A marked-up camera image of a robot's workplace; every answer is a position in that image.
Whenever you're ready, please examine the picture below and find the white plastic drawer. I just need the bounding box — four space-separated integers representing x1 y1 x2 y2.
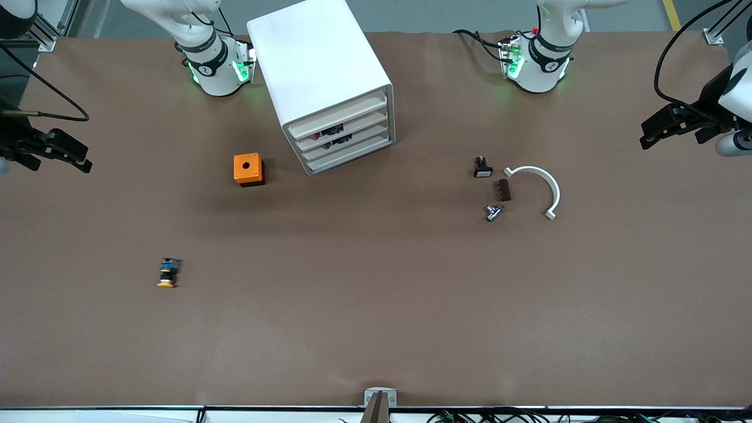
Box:
298 115 395 165
304 128 396 176
292 101 393 152
286 88 391 140

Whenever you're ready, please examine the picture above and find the yellow cap push button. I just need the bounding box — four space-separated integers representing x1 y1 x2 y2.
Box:
156 257 183 289

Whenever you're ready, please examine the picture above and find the white drawer cabinet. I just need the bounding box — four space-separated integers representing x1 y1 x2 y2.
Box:
246 0 396 177

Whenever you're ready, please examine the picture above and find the silver left base connector plate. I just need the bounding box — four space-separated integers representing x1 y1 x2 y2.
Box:
498 34 525 80

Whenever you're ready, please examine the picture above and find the silver base connector plate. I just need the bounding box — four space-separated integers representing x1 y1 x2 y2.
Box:
234 36 258 84
498 34 525 80

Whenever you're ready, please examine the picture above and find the silver right base connector plate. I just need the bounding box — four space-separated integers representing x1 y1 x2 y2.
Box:
234 36 258 84

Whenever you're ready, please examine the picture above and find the brown table cover sheet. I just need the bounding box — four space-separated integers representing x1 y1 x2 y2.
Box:
0 29 752 410

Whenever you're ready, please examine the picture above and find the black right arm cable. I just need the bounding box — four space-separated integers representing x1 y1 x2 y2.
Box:
0 44 90 122

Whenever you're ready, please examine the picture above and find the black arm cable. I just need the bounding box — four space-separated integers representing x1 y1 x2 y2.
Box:
0 44 90 122
653 0 735 125

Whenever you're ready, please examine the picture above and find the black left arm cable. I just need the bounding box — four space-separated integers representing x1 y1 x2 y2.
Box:
653 0 735 125

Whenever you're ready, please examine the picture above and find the aluminium frame post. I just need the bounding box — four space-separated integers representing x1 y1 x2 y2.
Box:
26 0 80 52
702 0 752 46

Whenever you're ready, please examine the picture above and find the white curved plastic bracket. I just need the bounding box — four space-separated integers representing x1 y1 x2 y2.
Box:
503 166 561 221

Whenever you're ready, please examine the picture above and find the orange button enclosure box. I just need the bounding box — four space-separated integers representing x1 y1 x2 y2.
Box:
233 153 266 188

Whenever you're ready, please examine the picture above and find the black left base cable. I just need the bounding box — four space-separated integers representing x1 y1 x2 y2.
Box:
452 28 507 62

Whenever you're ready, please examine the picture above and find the black base cable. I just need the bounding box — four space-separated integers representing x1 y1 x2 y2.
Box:
452 28 507 62
187 0 233 37

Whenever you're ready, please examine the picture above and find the black right base cable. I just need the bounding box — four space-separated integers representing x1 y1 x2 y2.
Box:
187 0 233 37

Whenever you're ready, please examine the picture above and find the black cable bundle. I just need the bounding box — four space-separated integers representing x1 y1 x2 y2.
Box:
338 408 752 423

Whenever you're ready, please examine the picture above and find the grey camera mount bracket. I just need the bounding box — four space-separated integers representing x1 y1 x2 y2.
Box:
363 387 398 423

